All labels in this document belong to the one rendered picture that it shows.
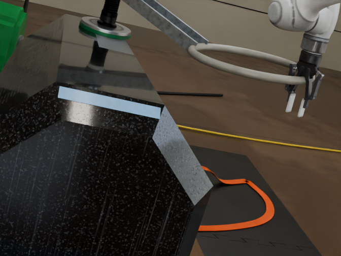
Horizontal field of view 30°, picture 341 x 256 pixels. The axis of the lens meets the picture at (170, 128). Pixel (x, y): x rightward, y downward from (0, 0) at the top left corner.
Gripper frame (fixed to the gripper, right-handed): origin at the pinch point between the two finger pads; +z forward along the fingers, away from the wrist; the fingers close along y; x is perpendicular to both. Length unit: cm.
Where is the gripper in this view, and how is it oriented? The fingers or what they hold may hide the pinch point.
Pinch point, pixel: (296, 105)
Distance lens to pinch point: 235.7
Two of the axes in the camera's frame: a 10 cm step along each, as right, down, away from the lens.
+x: -6.5, 1.0, -7.5
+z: -2.1, 9.3, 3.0
